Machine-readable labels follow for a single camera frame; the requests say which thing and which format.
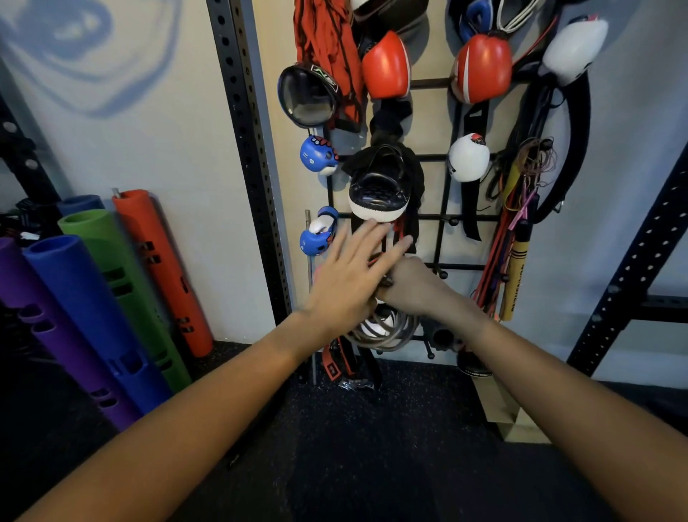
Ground blue and white boxing glove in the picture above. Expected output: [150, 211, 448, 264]
[299, 206, 340, 257]

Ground grey jump rope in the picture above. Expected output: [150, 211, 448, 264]
[343, 304, 421, 353]

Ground black padded gear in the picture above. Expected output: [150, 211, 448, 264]
[349, 0, 431, 42]

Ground large white boxing glove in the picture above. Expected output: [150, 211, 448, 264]
[541, 15, 610, 87]

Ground person's right hand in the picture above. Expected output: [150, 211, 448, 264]
[375, 255, 469, 324]

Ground white coiled rope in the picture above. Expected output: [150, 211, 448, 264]
[495, 0, 545, 34]

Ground thin metal bar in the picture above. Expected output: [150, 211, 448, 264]
[304, 209, 318, 386]

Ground person's left forearm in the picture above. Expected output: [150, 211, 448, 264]
[16, 312, 330, 522]

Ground black perforated steel upright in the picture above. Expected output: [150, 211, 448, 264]
[206, 0, 294, 326]

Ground blue padded headgear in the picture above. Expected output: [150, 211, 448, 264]
[457, 0, 495, 44]

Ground orange red hanging straps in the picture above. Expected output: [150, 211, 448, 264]
[292, 0, 367, 133]

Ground black rack beam with bolts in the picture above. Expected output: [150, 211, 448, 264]
[0, 90, 61, 206]

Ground purple foam tube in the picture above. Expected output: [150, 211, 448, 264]
[0, 237, 142, 432]

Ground grey cylinder handle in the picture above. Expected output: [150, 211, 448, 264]
[421, 318, 459, 354]

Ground black perforated rack frame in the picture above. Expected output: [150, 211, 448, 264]
[567, 156, 688, 378]

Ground black thick hoop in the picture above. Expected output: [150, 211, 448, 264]
[529, 72, 592, 225]

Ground black hanging belt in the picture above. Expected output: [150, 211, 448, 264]
[459, 101, 491, 242]

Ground dark blue foam tube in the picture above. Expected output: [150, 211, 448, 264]
[56, 194, 106, 217]

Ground small white boxing glove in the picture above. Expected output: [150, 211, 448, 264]
[447, 133, 491, 183]

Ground red white striped boxing glove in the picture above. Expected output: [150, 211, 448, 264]
[450, 33, 513, 105]

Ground bundle of red resistance bands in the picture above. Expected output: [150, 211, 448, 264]
[472, 137, 559, 315]

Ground green foam tube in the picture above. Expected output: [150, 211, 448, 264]
[57, 208, 192, 394]

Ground black and white focus mitt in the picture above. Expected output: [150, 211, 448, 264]
[342, 143, 426, 224]

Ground blue patterned boxing glove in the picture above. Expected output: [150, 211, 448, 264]
[299, 135, 340, 177]

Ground black wire wall rack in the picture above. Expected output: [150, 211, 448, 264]
[321, 77, 541, 280]

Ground orange foam tube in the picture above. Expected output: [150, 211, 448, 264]
[111, 189, 215, 359]

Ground black round focus mitt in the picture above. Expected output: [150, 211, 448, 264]
[277, 63, 340, 129]

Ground red and black straps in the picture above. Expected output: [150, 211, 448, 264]
[321, 338, 383, 392]

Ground person's right forearm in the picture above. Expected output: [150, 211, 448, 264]
[442, 299, 688, 522]

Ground yellow crayon shaped stick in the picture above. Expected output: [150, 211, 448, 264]
[498, 223, 533, 322]

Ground wooden box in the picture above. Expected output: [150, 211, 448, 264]
[472, 370, 553, 445]

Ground black round weight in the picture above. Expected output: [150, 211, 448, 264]
[456, 347, 493, 378]

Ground person's left hand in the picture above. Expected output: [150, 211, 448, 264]
[300, 218, 415, 350]

